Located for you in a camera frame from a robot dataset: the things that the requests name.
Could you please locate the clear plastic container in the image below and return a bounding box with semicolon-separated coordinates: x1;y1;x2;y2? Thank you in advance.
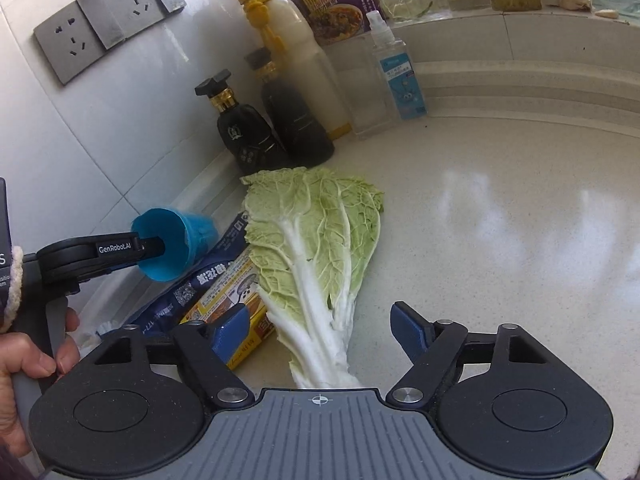
321;40;402;137

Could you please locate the purple instant noodle cup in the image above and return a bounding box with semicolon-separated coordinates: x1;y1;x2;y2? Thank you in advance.
284;0;384;47

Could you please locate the person's left hand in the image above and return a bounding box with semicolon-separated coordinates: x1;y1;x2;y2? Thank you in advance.
0;307;82;458

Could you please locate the blue plastic cup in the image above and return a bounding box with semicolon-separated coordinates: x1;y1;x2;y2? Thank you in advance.
131;206;222;283

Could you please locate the dark soy sauce bottle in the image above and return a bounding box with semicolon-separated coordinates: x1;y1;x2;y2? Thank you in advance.
244;47;336;169

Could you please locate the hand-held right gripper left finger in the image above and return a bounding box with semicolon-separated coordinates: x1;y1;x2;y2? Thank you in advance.
95;304;254;405

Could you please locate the white braided wrist cord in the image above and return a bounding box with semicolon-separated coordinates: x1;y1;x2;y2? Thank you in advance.
0;245;26;332

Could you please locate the grey wall socket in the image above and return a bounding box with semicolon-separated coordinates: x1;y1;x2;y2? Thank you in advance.
33;0;109;86
77;0;167;52

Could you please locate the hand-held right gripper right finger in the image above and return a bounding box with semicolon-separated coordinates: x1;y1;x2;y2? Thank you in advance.
385;301;549;406

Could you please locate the yellow printed cardboard box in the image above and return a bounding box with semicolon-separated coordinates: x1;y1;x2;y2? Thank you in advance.
179;247;281;372

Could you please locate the black squat bottle gold neck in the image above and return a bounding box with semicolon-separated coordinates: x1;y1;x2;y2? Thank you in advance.
195;71;292;176

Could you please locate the napa cabbage leaf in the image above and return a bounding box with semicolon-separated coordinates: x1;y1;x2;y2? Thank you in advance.
240;166;387;391

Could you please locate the clear spray bottle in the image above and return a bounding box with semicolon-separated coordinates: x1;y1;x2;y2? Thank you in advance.
366;10;429;121

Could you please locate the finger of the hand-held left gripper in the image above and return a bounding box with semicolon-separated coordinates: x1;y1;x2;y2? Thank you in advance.
80;233;167;281

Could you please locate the dark blue snack packet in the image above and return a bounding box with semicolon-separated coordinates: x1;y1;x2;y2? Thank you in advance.
127;212;252;341

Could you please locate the white bottle yellow cap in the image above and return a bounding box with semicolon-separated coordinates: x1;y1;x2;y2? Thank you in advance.
229;0;352;142

